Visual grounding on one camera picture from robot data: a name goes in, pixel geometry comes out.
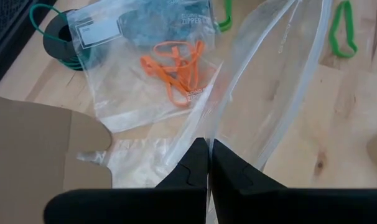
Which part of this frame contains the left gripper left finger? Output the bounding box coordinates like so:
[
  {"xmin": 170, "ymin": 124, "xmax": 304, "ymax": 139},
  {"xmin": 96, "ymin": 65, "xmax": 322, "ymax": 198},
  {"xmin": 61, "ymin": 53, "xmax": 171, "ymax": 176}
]
[{"xmin": 44, "ymin": 137, "xmax": 210, "ymax": 224}]

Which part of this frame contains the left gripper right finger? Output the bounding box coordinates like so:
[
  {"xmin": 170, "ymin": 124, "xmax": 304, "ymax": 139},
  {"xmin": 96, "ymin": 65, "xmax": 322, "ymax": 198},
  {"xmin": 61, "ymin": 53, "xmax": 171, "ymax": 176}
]
[{"xmin": 210, "ymin": 138, "xmax": 377, "ymax": 224}]

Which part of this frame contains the green rubber band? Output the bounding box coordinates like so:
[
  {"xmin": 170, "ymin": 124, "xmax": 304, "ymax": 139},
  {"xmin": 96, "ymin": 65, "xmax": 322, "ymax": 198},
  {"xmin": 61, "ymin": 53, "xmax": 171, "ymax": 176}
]
[
  {"xmin": 328, "ymin": 0, "xmax": 359, "ymax": 59},
  {"xmin": 215, "ymin": 0, "xmax": 234, "ymax": 32}
]

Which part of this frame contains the small dark round container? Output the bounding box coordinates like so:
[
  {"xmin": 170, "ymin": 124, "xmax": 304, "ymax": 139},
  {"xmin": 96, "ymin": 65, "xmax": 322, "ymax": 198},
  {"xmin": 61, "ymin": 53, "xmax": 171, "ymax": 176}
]
[{"xmin": 29, "ymin": 3, "xmax": 95, "ymax": 72}]

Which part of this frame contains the open cardboard box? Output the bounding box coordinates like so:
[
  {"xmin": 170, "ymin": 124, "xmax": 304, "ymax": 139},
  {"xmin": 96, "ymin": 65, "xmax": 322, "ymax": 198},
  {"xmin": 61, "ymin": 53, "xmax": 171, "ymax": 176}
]
[{"xmin": 0, "ymin": 95, "xmax": 113, "ymax": 224}]

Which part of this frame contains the wide blue rubber band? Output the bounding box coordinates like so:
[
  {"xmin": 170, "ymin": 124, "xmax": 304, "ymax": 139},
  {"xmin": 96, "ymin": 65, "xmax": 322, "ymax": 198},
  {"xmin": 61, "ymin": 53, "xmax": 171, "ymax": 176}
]
[{"xmin": 118, "ymin": 0, "xmax": 214, "ymax": 47}]

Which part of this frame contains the black perforated computer case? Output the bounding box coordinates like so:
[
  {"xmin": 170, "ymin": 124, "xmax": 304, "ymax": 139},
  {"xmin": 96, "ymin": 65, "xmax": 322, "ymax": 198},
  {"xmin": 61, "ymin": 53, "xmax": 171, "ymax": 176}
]
[{"xmin": 0, "ymin": 0, "xmax": 30, "ymax": 50}]

